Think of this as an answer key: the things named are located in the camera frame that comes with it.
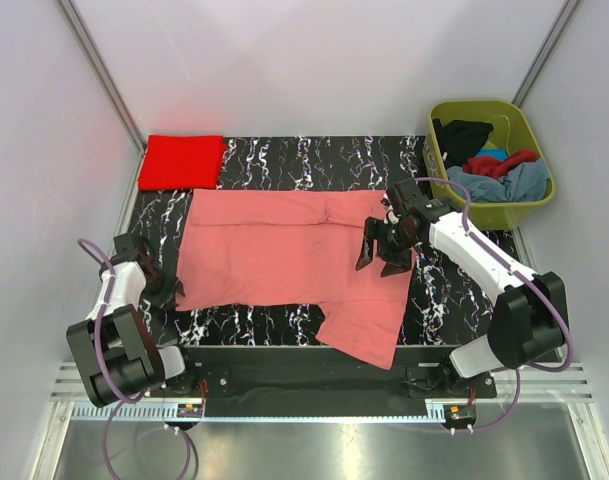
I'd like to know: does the dark red garment in bin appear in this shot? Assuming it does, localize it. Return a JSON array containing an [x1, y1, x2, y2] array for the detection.
[[462, 149, 539, 180]]

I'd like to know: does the folded red t shirt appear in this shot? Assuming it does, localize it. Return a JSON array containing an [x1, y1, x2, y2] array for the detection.
[[137, 135, 227, 191]]

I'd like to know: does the olive green plastic bin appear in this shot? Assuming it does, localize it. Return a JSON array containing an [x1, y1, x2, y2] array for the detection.
[[423, 99, 556, 231]]

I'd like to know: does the bright blue garment in bin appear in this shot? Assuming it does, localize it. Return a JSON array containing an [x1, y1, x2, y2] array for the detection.
[[477, 148, 508, 162]]

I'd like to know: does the grey blue garment in bin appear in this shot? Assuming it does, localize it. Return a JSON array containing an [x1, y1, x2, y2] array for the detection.
[[447, 159, 550, 203]]

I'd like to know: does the aluminium frame rail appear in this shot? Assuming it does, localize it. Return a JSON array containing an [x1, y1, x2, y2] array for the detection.
[[50, 364, 593, 425]]

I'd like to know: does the right aluminium corner post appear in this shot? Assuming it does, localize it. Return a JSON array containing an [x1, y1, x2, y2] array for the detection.
[[512, 0, 584, 108]]

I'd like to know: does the aluminium corner post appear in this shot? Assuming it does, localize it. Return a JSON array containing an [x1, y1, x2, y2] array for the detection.
[[512, 0, 584, 108], [54, 0, 147, 154]]

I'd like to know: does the pink t shirt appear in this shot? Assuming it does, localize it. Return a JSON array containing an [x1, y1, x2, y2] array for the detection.
[[176, 190, 411, 370]]

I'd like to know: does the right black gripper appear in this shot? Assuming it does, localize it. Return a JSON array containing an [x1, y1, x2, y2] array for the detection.
[[355, 217, 421, 278]]

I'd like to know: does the black garment in bin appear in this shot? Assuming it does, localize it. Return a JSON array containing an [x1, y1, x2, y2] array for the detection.
[[432, 118, 494, 161]]

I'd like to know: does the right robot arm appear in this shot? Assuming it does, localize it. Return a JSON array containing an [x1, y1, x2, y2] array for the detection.
[[355, 179, 573, 397]]

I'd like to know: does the left aluminium corner post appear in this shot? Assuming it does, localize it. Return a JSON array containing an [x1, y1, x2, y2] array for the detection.
[[54, 0, 147, 154]]

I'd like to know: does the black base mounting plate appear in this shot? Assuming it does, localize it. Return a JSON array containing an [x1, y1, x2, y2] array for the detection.
[[152, 345, 468, 398]]

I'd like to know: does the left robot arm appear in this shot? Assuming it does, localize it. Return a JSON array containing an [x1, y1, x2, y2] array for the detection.
[[66, 233, 200, 408]]

